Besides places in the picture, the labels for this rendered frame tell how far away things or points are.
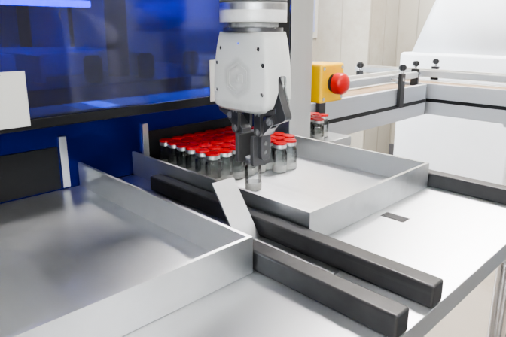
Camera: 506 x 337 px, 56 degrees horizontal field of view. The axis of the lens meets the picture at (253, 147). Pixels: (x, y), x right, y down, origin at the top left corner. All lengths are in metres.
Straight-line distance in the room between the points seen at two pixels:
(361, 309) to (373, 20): 3.57
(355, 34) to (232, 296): 3.56
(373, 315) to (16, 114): 0.41
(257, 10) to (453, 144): 2.63
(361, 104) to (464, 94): 0.38
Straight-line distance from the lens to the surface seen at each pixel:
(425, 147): 3.22
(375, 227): 0.55
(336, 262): 0.45
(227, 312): 0.39
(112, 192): 0.62
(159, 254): 0.48
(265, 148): 0.61
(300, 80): 0.84
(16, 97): 0.57
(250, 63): 0.57
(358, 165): 0.75
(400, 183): 0.63
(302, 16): 0.84
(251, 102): 0.58
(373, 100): 1.26
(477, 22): 3.07
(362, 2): 3.87
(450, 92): 1.50
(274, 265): 0.42
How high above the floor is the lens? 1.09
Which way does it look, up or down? 14 degrees down
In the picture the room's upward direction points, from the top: straight up
